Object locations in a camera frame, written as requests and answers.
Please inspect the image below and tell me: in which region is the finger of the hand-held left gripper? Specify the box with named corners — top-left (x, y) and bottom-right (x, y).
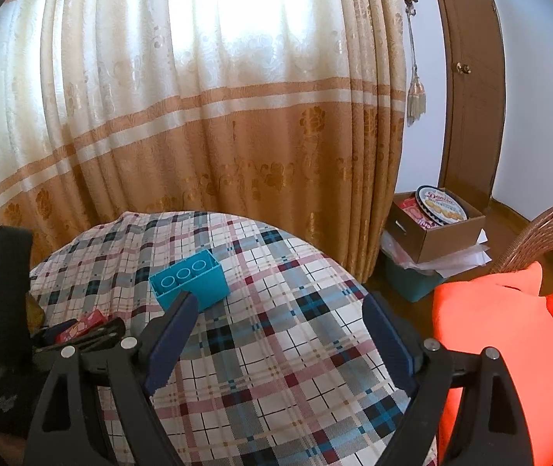
top-left (31, 318), bottom-right (128, 355)

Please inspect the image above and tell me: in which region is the cream and tan curtain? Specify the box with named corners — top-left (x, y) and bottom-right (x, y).
top-left (0, 0), bottom-right (410, 282)

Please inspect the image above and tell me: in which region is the cardboard box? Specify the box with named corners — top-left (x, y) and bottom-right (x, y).
top-left (385, 187), bottom-right (487, 264)

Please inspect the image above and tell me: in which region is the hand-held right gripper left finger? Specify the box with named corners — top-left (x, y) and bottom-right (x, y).
top-left (23, 291), bottom-right (199, 466)

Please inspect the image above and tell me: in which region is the brown wooden door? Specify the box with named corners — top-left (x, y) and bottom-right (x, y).
top-left (426, 0), bottom-right (507, 200)

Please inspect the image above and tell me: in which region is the small red box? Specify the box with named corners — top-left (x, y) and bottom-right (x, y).
top-left (58, 311), bottom-right (107, 343)

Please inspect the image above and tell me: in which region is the plaid tablecloth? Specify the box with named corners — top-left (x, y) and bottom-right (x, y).
top-left (29, 211), bottom-right (439, 466)

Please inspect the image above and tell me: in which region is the orange cushion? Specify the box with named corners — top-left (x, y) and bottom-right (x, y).
top-left (432, 261), bottom-right (553, 466)

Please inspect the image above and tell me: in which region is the teal building block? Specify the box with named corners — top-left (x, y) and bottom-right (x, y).
top-left (149, 249), bottom-right (231, 312)

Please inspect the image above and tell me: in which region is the curtain tieback tassel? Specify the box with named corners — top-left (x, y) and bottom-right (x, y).
top-left (401, 0), bottom-right (426, 128)

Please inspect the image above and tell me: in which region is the red packet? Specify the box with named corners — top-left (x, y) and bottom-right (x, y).
top-left (399, 196), bottom-right (435, 230)

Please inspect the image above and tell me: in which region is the round blue cookie tin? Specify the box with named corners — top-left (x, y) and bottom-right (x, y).
top-left (414, 185), bottom-right (468, 226)

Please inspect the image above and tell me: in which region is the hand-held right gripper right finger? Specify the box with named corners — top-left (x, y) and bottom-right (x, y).
top-left (361, 291), bottom-right (534, 466)

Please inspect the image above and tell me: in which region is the wicker chair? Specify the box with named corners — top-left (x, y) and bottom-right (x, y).
top-left (492, 198), bottom-right (553, 297)

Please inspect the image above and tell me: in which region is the teal storage bin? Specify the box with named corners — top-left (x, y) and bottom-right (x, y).
top-left (385, 252), bottom-right (444, 302)

